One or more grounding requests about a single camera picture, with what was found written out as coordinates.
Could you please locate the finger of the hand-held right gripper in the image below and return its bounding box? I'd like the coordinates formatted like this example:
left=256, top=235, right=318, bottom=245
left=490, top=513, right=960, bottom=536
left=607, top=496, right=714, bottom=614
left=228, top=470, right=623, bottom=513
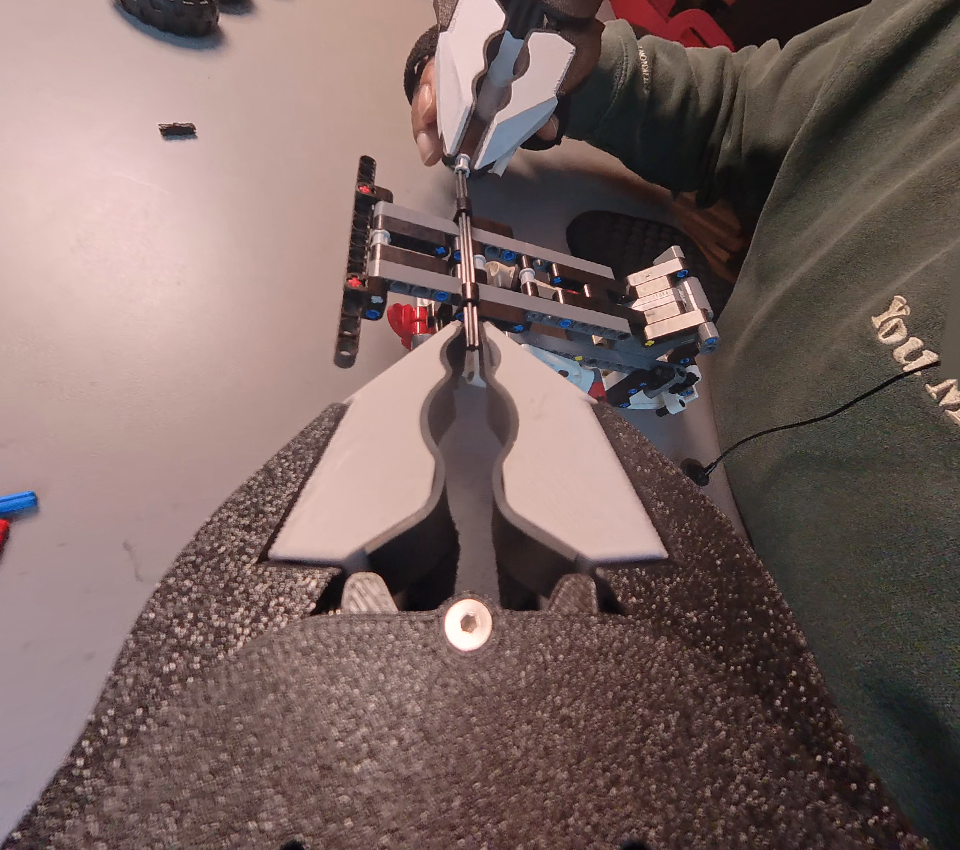
left=444, top=0, right=526, bottom=173
left=473, top=29, right=583, bottom=179

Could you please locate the thin black cable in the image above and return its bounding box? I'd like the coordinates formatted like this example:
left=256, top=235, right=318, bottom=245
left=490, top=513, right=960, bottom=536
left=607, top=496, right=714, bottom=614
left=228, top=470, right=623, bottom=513
left=683, top=368, right=960, bottom=485

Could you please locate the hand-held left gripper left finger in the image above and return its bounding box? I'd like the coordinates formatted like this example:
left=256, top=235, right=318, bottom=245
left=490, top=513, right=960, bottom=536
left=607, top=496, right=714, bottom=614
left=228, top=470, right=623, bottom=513
left=266, top=326, right=463, bottom=563

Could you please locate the person's green sweatshirt torso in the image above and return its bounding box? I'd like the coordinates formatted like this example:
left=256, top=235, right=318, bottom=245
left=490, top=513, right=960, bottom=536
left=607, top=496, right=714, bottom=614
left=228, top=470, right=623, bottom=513
left=660, top=0, right=960, bottom=850

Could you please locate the long black axle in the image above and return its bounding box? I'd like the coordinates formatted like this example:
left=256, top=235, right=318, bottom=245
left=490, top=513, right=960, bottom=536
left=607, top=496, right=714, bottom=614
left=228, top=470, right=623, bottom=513
left=455, top=168, right=489, bottom=383

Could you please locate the toy vehicle chassis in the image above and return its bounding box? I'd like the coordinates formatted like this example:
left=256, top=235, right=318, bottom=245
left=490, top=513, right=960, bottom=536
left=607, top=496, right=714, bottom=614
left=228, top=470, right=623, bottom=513
left=333, top=156, right=721, bottom=413

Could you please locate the person's right forearm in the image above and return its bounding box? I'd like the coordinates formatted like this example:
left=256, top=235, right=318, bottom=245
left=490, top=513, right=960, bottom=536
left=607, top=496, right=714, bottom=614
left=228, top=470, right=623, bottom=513
left=563, top=18, right=796, bottom=229

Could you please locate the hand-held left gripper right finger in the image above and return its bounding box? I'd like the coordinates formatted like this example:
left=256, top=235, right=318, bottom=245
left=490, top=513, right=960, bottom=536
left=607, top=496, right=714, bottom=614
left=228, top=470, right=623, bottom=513
left=486, top=326, right=672, bottom=566

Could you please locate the pile of small building parts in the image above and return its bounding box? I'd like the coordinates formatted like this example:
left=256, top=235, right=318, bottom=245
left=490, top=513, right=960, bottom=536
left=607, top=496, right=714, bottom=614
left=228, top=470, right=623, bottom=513
left=0, top=491, right=39, bottom=551

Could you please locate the grey desk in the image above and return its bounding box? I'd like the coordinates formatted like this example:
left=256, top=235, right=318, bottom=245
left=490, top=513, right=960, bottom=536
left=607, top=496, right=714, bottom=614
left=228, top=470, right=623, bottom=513
left=0, top=0, right=751, bottom=821

